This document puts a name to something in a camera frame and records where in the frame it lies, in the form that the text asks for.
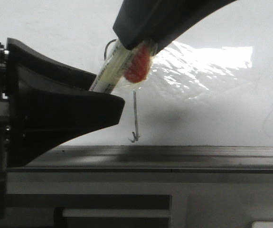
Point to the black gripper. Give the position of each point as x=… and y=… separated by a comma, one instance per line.
x=49, y=104

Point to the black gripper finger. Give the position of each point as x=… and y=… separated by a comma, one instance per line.
x=162, y=21

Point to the white marker pen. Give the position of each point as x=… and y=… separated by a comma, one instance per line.
x=124, y=66

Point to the white whiteboard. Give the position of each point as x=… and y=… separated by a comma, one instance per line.
x=211, y=86

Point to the grey slotted metal rack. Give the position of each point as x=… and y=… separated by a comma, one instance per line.
x=141, y=199

